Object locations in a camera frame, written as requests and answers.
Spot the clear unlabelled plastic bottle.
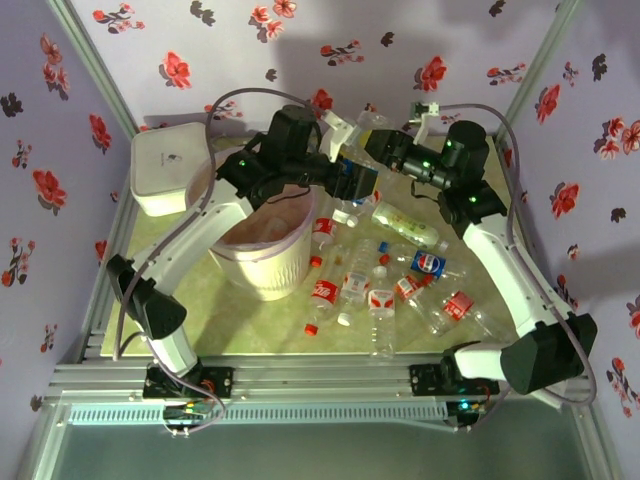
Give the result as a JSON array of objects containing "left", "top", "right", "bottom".
[{"left": 353, "top": 109, "right": 397, "bottom": 151}]

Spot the aluminium front frame rail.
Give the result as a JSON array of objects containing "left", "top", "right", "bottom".
[{"left": 48, "top": 363, "right": 599, "bottom": 404}]

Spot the white ribbed plastic bin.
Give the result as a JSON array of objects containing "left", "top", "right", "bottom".
[{"left": 184, "top": 146, "right": 320, "bottom": 303}]

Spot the aluminium corner post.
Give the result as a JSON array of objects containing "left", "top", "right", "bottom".
[
  {"left": 46, "top": 0, "right": 144, "bottom": 136},
  {"left": 494, "top": 0, "right": 586, "bottom": 139}
]

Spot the right grey arm cable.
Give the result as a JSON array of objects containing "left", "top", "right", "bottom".
[{"left": 438, "top": 102, "right": 599, "bottom": 406}]

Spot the red-white label bottle red cap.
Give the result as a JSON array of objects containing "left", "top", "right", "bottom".
[{"left": 378, "top": 253, "right": 439, "bottom": 326}]

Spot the right aluminium corner post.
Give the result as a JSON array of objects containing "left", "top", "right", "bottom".
[{"left": 494, "top": 0, "right": 586, "bottom": 139}]

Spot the large clear bottle red label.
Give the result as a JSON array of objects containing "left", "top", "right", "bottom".
[{"left": 422, "top": 273, "right": 504, "bottom": 337}]

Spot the white square bin lid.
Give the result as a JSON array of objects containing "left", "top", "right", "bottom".
[{"left": 130, "top": 123, "right": 215, "bottom": 218}]

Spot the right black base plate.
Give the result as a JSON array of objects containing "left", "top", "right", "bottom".
[{"left": 408, "top": 363, "right": 501, "bottom": 397}]

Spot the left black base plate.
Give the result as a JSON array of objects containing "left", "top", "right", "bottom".
[{"left": 142, "top": 364, "right": 235, "bottom": 401}]

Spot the right green controller board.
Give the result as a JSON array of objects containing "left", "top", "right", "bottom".
[{"left": 446, "top": 397, "right": 487, "bottom": 432}]

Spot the green controller board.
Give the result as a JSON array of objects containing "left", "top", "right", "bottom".
[
  {"left": 446, "top": 397, "right": 487, "bottom": 432},
  {"left": 162, "top": 399, "right": 214, "bottom": 439}
]

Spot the pink bin liner bag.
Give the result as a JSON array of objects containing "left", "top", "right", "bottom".
[{"left": 184, "top": 146, "right": 320, "bottom": 261}]

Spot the white slotted cable duct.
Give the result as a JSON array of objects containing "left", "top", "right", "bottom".
[{"left": 66, "top": 402, "right": 450, "bottom": 427}]

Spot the blue Pepsi bottle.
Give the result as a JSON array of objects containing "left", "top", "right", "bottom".
[{"left": 378, "top": 240, "right": 469, "bottom": 282}]

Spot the clear bottle with white cap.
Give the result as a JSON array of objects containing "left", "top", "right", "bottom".
[{"left": 329, "top": 192, "right": 381, "bottom": 226}]

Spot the left grey arm cable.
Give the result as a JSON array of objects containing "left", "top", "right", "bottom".
[{"left": 112, "top": 87, "right": 326, "bottom": 362}]

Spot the red cola bottle red cap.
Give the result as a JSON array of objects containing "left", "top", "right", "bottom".
[{"left": 303, "top": 276, "right": 345, "bottom": 335}]

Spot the water bottle white-red label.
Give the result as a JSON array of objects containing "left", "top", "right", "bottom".
[{"left": 366, "top": 266, "right": 397, "bottom": 360}]

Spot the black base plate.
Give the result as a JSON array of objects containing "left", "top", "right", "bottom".
[
  {"left": 142, "top": 364, "right": 235, "bottom": 401},
  {"left": 408, "top": 363, "right": 501, "bottom": 397}
]

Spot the pale green tea bottle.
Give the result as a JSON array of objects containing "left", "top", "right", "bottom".
[{"left": 370, "top": 200, "right": 450, "bottom": 252}]

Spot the aluminium side frame rail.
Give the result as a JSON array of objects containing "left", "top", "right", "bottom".
[{"left": 79, "top": 132, "right": 139, "bottom": 366}]

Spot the green marbled table mat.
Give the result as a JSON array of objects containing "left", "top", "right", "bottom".
[{"left": 99, "top": 133, "right": 524, "bottom": 359}]

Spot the right thin black wire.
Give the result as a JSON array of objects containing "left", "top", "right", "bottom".
[{"left": 409, "top": 178, "right": 451, "bottom": 202}]

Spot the small red cola bottle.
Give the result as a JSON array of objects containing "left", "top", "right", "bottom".
[{"left": 310, "top": 192, "right": 342, "bottom": 267}]

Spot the left aluminium corner post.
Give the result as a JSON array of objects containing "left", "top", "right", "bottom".
[{"left": 46, "top": 0, "right": 144, "bottom": 136}]

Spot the left green controller board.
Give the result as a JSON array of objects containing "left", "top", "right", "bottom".
[{"left": 162, "top": 399, "right": 214, "bottom": 439}]

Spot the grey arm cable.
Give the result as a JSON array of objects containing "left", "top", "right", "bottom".
[
  {"left": 112, "top": 87, "right": 326, "bottom": 362},
  {"left": 438, "top": 102, "right": 599, "bottom": 406}
]

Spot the long water bottle red-white label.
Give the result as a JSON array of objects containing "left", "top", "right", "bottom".
[{"left": 337, "top": 238, "right": 377, "bottom": 327}]

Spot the white plastic tag pouch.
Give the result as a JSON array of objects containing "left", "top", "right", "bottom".
[{"left": 529, "top": 384, "right": 569, "bottom": 411}]

